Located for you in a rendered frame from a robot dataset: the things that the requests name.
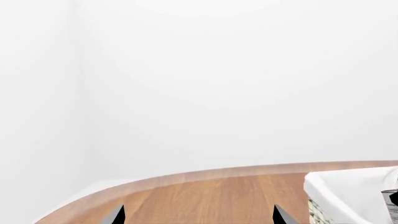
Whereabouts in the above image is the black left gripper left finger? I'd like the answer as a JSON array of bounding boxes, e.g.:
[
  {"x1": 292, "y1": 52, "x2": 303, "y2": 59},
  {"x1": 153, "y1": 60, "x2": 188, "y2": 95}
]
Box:
[{"x1": 101, "y1": 203, "x2": 126, "y2": 224}]

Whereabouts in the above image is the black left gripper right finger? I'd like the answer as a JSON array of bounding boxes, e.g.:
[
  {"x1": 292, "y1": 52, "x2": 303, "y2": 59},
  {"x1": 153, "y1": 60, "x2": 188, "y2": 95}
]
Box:
[{"x1": 272, "y1": 203, "x2": 299, "y2": 224}]

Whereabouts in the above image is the white basket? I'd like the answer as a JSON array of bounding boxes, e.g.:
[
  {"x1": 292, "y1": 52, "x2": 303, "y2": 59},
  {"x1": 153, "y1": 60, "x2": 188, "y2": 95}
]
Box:
[{"x1": 303, "y1": 166, "x2": 398, "y2": 224}]

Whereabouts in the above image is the dark can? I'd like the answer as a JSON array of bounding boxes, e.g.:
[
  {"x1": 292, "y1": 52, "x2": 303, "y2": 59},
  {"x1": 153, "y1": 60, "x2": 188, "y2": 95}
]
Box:
[{"x1": 381, "y1": 189, "x2": 398, "y2": 222}]

